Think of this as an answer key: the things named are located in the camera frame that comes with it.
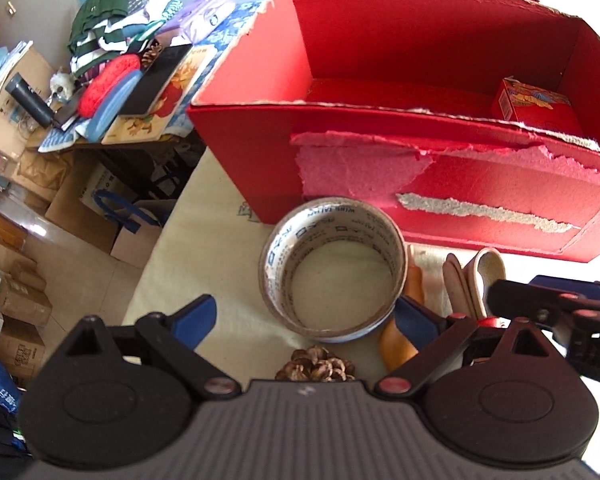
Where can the small white figurine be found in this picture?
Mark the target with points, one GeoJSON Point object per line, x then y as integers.
{"type": "Point", "coordinates": [62, 87]}

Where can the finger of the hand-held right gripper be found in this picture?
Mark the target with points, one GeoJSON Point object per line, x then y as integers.
{"type": "Point", "coordinates": [575, 290]}
{"type": "Point", "coordinates": [525, 300]}

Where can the pale printed bedsheet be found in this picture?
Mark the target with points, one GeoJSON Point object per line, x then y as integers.
{"type": "Point", "coordinates": [220, 260]}

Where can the blue checked cloth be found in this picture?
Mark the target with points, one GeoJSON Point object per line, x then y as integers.
{"type": "Point", "coordinates": [240, 22]}

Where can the black wallet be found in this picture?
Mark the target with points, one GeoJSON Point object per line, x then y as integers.
{"type": "Point", "coordinates": [67, 112]}

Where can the blue plastic bag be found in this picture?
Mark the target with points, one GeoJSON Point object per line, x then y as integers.
{"type": "Point", "coordinates": [0, 395]}

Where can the red cardboard box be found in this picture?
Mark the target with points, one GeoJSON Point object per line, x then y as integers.
{"type": "Point", "coordinates": [260, 160]}

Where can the red fuzzy pouch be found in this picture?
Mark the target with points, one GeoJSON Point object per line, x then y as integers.
{"type": "Point", "coordinates": [105, 85]}

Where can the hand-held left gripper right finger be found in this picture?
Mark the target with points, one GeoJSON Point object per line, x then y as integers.
{"type": "Point", "coordinates": [415, 320]}

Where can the black flask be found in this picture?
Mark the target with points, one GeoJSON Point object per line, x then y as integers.
{"type": "Point", "coordinates": [27, 97]}

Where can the orange-brown dried gourd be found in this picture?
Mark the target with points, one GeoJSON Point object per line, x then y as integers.
{"type": "Point", "coordinates": [395, 347]}

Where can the pile of folded clothes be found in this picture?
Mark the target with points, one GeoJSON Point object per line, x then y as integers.
{"type": "Point", "coordinates": [105, 15]}

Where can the purple tissue pack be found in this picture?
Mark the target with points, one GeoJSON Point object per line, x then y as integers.
{"type": "Point", "coordinates": [205, 15]}

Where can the large brown pine cone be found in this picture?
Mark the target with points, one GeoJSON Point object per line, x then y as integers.
{"type": "Point", "coordinates": [315, 362]}

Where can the stack of small cardboard boxes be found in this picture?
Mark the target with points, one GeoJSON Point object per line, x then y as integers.
{"type": "Point", "coordinates": [22, 300]}

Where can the yellow picture book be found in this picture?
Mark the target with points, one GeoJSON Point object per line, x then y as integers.
{"type": "Point", "coordinates": [180, 90]}

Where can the small red printed box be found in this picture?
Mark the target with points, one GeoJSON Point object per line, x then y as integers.
{"type": "Point", "coordinates": [530, 105]}

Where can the cardboard box with white label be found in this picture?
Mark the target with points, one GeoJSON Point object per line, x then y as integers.
{"type": "Point", "coordinates": [80, 200]}

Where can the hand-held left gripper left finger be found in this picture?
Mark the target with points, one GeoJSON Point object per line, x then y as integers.
{"type": "Point", "coordinates": [200, 317]}

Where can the small pine cone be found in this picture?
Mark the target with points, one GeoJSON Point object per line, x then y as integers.
{"type": "Point", "coordinates": [152, 55]}

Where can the blue glasses case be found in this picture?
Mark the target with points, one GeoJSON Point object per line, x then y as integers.
{"type": "Point", "coordinates": [110, 110]}

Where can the black smartphone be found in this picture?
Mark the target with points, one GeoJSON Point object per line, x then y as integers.
{"type": "Point", "coordinates": [155, 80]}

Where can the clear tape roll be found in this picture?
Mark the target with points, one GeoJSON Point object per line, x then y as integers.
{"type": "Point", "coordinates": [330, 220]}

